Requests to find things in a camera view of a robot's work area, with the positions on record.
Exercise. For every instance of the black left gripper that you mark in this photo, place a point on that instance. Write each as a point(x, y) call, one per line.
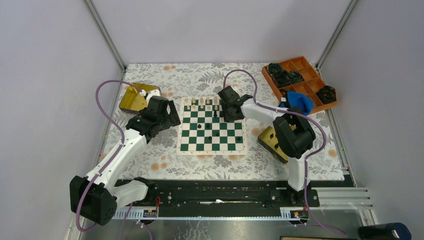
point(172, 119)

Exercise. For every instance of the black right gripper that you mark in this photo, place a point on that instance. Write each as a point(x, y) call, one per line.
point(227, 117)

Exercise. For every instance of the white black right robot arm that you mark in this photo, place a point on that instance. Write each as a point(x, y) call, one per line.
point(292, 130)

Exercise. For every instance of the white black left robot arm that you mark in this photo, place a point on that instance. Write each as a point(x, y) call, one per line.
point(95, 196)

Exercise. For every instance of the green white chess board mat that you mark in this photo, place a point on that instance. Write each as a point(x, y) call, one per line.
point(194, 110)

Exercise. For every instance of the floral tablecloth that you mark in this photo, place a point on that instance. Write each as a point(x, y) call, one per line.
point(159, 159)

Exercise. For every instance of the gold tin lid left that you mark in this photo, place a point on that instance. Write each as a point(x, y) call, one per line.
point(137, 98)

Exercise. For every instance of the gold tin box right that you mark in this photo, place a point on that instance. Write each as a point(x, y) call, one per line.
point(268, 140)

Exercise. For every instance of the orange compartment tray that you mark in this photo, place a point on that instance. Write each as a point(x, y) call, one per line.
point(296, 75)

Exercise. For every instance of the black hexagonal part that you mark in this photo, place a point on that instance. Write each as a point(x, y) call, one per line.
point(327, 94)

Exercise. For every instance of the dark cylinder bottle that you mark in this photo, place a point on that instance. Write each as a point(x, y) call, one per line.
point(388, 231)

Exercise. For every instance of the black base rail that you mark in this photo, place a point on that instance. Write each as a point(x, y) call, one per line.
point(220, 198)

